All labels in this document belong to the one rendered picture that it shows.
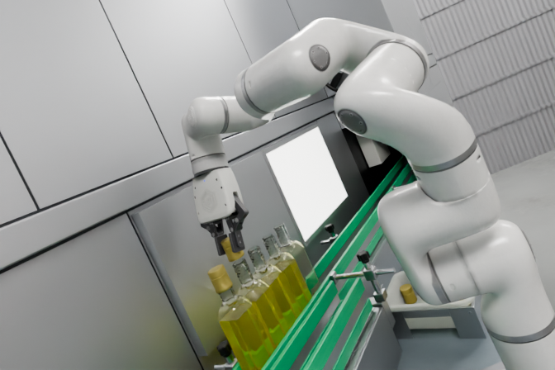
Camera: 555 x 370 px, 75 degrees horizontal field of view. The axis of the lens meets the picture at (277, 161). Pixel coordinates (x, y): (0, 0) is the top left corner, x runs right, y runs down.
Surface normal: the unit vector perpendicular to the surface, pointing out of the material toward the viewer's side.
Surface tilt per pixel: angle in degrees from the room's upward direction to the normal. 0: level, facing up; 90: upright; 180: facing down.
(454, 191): 108
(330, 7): 90
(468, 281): 93
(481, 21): 90
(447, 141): 113
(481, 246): 46
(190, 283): 90
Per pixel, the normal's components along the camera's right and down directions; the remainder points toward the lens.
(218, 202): -0.55, 0.03
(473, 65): -0.08, 0.12
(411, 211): -0.47, -0.33
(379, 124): -0.43, 0.62
